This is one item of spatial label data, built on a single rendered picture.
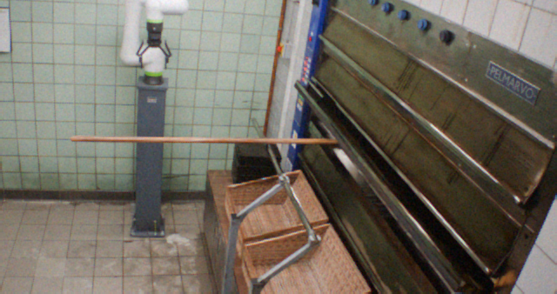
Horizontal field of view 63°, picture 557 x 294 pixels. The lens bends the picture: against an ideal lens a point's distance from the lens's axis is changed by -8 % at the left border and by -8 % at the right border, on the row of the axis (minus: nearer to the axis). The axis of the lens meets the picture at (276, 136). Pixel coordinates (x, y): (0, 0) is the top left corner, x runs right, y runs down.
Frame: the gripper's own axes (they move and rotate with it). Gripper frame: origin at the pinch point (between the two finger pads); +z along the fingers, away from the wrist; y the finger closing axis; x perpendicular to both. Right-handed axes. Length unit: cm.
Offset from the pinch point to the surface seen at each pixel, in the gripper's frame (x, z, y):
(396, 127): 93, -5, -104
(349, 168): 58, 34, -101
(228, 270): 69, 89, -39
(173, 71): -90, 31, -14
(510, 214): 171, -10, -107
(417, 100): 108, -23, -103
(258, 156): -10, 61, -68
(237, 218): 70, 55, -42
